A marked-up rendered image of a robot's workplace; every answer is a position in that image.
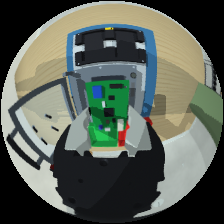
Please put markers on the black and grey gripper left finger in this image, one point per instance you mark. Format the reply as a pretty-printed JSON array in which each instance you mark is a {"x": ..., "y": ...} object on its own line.
[{"x": 73, "y": 141}]

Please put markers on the green bin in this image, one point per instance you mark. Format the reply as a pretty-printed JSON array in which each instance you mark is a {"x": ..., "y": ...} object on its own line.
[{"x": 103, "y": 138}]

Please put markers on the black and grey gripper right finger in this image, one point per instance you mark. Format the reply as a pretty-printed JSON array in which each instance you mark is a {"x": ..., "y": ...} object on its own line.
[{"x": 143, "y": 142}]

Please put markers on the red bin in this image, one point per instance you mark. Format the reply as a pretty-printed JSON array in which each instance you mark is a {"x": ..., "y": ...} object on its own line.
[{"x": 123, "y": 133}]

